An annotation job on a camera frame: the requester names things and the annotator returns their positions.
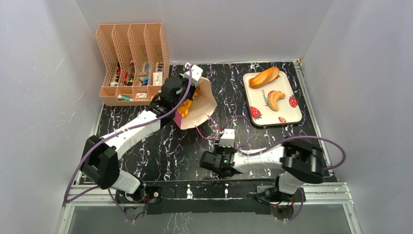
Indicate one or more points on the orange braided fake bread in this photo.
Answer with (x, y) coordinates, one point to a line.
(183, 110)

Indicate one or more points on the pink and tan paper bag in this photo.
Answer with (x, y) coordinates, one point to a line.
(202, 108)

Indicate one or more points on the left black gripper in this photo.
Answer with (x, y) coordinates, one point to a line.
(192, 88)

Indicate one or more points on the green white tube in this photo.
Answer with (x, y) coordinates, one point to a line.
(124, 98)

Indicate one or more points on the white strawberry print tray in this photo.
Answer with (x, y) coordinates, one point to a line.
(261, 114)

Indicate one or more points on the small white box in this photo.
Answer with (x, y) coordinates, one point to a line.
(157, 78)

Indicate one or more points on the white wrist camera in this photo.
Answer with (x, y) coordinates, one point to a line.
(194, 73)
(227, 138)

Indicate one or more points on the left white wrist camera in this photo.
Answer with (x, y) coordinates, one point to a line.
(194, 73)

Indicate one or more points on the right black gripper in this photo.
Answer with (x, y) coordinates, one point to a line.
(209, 160)

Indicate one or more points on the peach plastic file organizer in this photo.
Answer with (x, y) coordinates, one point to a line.
(136, 60)

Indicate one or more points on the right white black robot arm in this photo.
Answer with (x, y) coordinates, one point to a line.
(300, 160)

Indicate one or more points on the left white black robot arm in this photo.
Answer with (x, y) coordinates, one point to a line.
(100, 160)

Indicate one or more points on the tan fake croissant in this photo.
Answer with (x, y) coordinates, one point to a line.
(273, 98)

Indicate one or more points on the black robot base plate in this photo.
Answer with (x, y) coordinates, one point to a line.
(211, 196)

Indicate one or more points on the red bottle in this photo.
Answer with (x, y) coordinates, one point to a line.
(132, 66)

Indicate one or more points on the aluminium frame rail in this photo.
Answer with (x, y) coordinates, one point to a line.
(329, 193)

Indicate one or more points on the long orange fake baguette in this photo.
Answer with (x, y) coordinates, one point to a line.
(264, 77)

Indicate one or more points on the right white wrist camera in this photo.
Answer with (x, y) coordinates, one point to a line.
(227, 138)

